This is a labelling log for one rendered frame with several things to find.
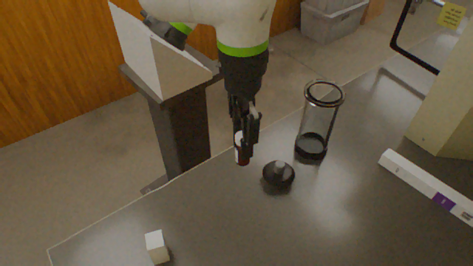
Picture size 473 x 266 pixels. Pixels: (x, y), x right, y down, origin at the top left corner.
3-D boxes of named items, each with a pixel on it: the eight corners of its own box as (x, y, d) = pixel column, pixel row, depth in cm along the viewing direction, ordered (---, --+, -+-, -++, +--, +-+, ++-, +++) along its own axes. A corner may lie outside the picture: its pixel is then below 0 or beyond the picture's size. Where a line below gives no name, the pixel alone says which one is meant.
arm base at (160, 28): (126, 12, 122) (134, -2, 120) (154, 28, 134) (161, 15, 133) (163, 41, 109) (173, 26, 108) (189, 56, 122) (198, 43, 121)
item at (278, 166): (300, 180, 90) (304, 166, 85) (276, 196, 86) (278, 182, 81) (278, 160, 95) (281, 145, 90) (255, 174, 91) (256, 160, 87)
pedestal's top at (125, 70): (119, 74, 132) (117, 66, 129) (181, 46, 147) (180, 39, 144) (160, 111, 116) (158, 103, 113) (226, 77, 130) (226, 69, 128)
